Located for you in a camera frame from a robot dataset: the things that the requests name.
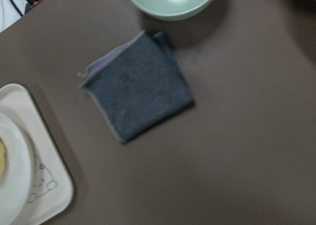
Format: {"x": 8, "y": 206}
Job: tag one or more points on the grey round plate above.
{"x": 17, "y": 177}

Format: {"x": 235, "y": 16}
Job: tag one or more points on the cream rabbit tray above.
{"x": 52, "y": 189}

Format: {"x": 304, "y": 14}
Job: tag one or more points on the folded grey cloth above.
{"x": 137, "y": 85}

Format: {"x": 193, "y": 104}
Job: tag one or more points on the mint green bowl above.
{"x": 171, "y": 10}

